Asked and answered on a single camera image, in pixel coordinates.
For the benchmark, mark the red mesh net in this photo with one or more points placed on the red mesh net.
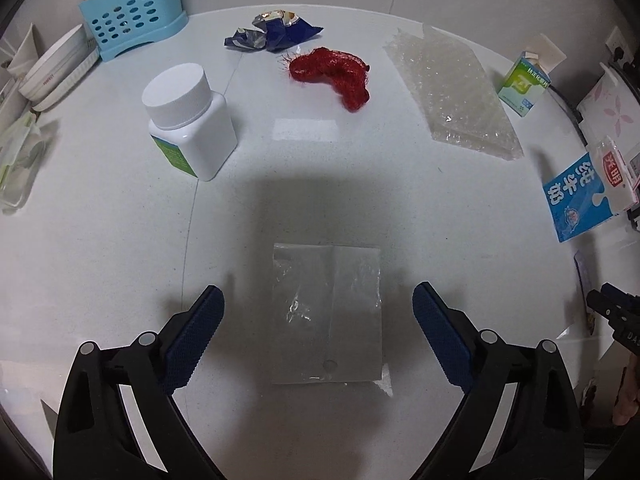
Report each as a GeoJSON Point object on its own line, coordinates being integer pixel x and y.
{"type": "Point", "coordinates": [330, 70]}

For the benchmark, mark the white wall socket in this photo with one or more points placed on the white wall socket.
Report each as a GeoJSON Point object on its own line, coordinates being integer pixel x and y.
{"type": "Point", "coordinates": [617, 42]}

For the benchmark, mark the white folded paper carton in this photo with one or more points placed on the white folded paper carton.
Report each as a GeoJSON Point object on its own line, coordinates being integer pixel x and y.
{"type": "Point", "coordinates": [22, 52]}

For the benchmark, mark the white ribbed plate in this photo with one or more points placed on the white ribbed plate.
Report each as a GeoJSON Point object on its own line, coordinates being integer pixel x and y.
{"type": "Point", "coordinates": [70, 80]}

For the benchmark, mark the white plastic pill bottle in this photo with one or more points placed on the white plastic pill bottle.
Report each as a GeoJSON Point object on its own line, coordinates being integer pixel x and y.
{"type": "Point", "coordinates": [200, 135]}

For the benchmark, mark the blue snack wrapper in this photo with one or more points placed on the blue snack wrapper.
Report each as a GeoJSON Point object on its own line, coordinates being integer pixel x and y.
{"type": "Point", "coordinates": [285, 32]}

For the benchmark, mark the blue white milk carton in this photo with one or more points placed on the blue white milk carton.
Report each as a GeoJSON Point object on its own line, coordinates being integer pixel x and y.
{"type": "Point", "coordinates": [575, 195]}

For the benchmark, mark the small green white carton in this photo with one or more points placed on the small green white carton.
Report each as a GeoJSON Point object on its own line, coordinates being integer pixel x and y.
{"type": "Point", "coordinates": [520, 85]}

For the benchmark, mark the white flowered rice cooker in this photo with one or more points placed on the white flowered rice cooker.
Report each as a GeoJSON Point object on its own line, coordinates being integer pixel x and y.
{"type": "Point", "coordinates": [615, 110]}

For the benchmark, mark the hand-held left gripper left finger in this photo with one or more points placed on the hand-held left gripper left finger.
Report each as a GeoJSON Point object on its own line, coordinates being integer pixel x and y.
{"type": "Point", "coordinates": [200, 330]}

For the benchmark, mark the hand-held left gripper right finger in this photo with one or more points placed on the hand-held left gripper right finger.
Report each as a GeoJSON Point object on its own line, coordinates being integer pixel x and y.
{"type": "Point", "coordinates": [437, 330]}

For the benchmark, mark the light blue utensil caddy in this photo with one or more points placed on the light blue utensil caddy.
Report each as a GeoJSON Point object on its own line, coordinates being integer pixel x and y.
{"type": "Point", "coordinates": [130, 15]}

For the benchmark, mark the clear plastic food container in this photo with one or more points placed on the clear plastic food container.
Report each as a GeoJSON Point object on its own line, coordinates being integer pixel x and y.
{"type": "Point", "coordinates": [20, 165]}

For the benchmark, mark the person's right hand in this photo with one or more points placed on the person's right hand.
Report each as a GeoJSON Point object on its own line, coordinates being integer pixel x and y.
{"type": "Point", "coordinates": [626, 400]}

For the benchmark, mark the clear plastic bag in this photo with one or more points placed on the clear plastic bag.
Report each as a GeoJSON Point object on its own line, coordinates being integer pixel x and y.
{"type": "Point", "coordinates": [340, 320]}

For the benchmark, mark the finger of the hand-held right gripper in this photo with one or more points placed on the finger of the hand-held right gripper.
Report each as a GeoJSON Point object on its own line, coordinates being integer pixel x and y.
{"type": "Point", "coordinates": [602, 302]}

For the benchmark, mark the clear bubble wrap bag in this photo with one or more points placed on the clear bubble wrap bag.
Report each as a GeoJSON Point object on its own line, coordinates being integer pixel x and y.
{"type": "Point", "coordinates": [450, 90]}

